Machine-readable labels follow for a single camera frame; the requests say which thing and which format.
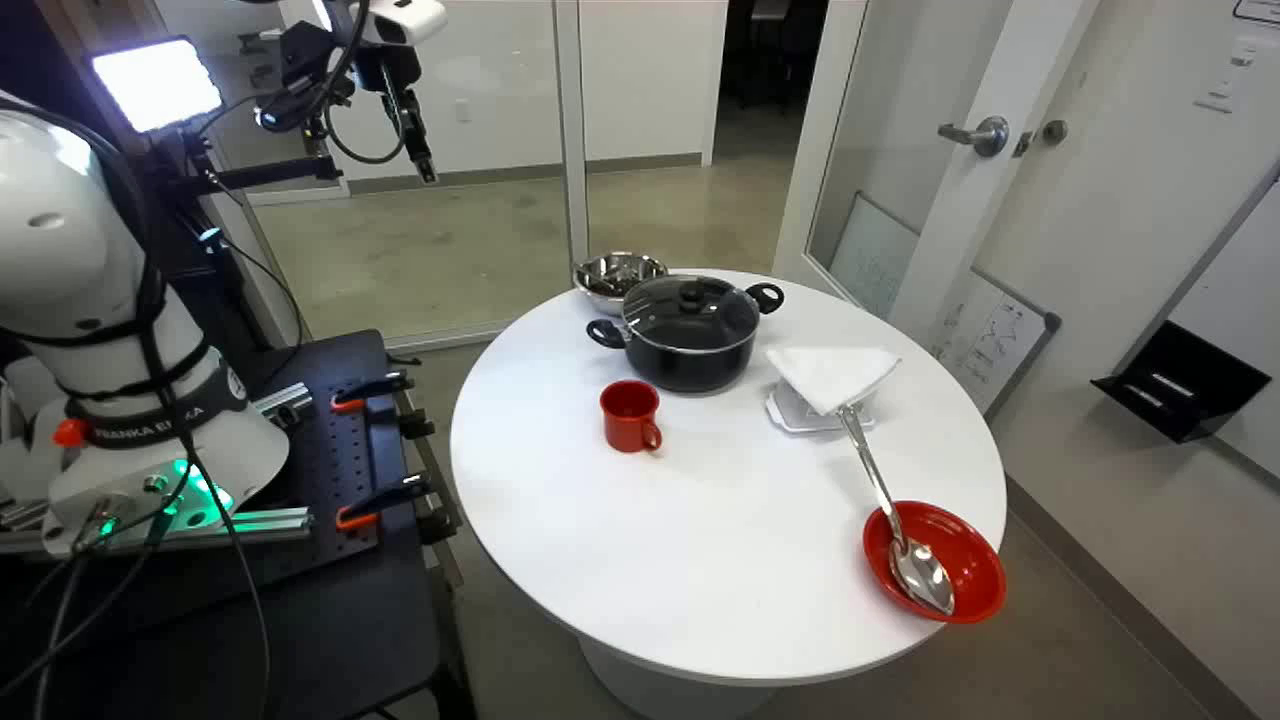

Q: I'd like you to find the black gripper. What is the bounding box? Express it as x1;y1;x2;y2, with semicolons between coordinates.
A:
350;37;443;190

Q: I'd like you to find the white towel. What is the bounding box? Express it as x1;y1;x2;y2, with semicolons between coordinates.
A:
762;341;903;422

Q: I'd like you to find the stainless steel bowl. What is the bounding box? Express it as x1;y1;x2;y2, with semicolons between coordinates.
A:
574;247;673;321

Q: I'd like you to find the orange black bar clamp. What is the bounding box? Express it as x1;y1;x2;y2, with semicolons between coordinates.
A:
327;370;420;422
333;472;441;539

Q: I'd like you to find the bright LED light panel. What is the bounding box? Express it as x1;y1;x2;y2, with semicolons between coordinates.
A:
89;37;227;135

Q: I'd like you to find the black glass pot lid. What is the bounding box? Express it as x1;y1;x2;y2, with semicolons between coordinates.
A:
619;271;766;355

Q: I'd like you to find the red metal cup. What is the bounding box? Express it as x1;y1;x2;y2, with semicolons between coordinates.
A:
595;378;669;458

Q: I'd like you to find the black cooking pot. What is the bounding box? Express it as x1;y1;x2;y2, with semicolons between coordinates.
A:
583;271;790;401

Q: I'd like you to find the orange knob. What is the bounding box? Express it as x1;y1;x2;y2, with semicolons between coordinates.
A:
51;411;96;458

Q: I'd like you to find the black robot workbench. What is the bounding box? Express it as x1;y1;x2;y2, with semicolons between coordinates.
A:
0;328;480;720

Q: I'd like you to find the small leaning whiteboard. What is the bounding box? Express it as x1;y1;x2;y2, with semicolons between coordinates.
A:
934;268;1066;416

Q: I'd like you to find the white door with glass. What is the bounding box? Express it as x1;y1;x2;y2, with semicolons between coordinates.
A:
771;0;1113;361

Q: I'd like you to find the small silver door knob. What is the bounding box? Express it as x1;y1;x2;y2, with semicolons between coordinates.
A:
1013;115;1071;161

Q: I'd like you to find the metal serving spoon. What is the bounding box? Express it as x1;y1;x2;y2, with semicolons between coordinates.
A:
837;403;961;621

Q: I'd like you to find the red plastic bowl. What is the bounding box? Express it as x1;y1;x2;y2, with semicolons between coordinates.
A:
860;500;1013;629

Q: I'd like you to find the black stand-mounted camera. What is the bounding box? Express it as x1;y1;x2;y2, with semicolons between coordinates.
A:
247;87;333;140

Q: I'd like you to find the black camera stand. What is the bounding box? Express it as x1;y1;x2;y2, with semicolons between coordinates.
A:
113;124;354;361

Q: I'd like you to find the short aluminium rail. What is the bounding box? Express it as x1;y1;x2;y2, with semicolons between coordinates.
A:
243;382;321;427

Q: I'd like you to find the long aluminium rail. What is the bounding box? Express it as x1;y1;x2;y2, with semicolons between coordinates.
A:
0;500;321;560

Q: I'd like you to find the silver door lever handle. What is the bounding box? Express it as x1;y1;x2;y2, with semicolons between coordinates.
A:
936;111;1013;163

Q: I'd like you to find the white table pedestal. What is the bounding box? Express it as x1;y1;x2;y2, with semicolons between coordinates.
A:
574;638;771;720

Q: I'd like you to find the black wall file holder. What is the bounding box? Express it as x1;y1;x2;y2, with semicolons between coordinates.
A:
1090;318;1276;447

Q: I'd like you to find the white light switch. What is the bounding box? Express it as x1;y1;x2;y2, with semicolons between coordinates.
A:
1194;46;1259;120

